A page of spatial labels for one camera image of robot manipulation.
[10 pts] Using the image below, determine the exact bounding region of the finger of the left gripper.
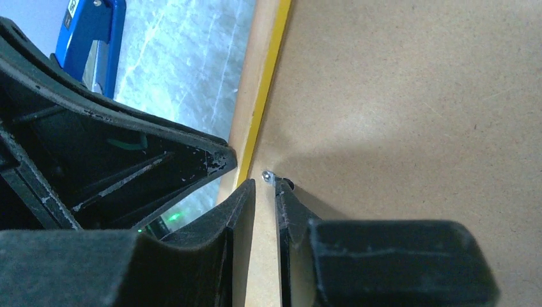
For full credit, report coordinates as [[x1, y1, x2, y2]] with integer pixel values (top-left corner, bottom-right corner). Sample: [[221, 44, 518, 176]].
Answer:
[[1, 18, 237, 230]]

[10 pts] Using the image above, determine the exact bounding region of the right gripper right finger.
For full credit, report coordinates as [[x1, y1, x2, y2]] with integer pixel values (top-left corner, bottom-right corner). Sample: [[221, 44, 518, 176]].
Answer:
[[274, 178, 500, 306]]

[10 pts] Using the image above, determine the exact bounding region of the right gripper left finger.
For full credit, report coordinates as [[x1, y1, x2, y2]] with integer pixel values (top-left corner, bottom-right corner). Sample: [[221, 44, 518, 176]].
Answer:
[[1, 179, 256, 306]]

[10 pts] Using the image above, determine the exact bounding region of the brown cardboard backing board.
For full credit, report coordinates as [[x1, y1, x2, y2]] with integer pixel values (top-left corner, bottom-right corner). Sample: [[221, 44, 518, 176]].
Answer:
[[246, 1, 541, 306]]

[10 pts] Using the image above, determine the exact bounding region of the yellow wooden photo frame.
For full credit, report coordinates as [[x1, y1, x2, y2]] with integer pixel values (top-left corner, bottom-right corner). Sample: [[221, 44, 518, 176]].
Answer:
[[215, 0, 294, 307]]

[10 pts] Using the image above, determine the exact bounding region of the blue stapler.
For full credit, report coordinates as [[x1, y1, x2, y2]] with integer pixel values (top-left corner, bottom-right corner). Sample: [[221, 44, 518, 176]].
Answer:
[[51, 0, 127, 98]]

